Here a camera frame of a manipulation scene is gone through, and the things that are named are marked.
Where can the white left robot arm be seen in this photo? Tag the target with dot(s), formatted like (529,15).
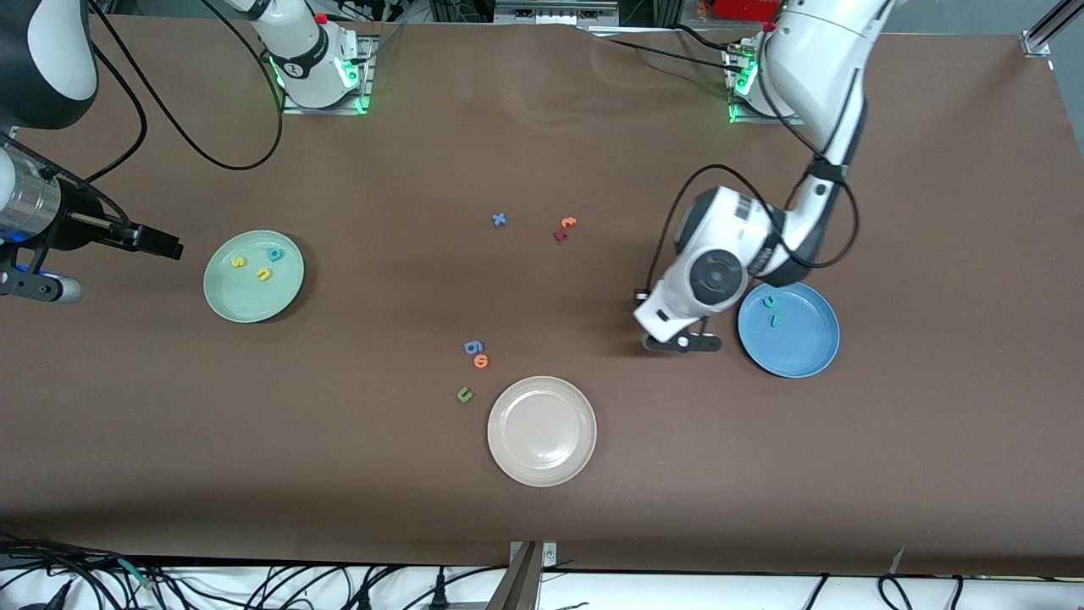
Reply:
(813,59)

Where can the blue plate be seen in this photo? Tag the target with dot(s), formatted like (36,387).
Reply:
(796,347)

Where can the aluminium corner profile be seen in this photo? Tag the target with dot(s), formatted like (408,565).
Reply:
(1046,30)

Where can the grey equipment box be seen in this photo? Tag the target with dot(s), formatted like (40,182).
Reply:
(555,10)

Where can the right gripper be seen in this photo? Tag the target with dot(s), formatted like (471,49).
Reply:
(78,230)

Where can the light green plate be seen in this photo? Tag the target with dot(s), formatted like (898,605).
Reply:
(246,296)

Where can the small metal bracket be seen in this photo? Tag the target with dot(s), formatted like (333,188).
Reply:
(550,555)

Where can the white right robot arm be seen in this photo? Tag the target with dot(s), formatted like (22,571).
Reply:
(51,51)

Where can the beige plate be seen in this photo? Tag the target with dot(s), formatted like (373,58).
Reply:
(542,432)

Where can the red box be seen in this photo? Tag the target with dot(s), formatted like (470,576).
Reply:
(741,8)

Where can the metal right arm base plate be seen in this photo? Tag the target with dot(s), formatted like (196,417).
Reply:
(360,103)

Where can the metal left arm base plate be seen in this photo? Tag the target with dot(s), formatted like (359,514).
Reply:
(738,120)

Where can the aluminium frame profile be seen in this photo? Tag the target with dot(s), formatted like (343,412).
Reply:
(521,585)

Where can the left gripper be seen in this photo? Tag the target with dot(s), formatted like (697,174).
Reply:
(638,291)

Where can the brown table cover sheet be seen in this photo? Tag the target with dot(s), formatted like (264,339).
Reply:
(542,508)

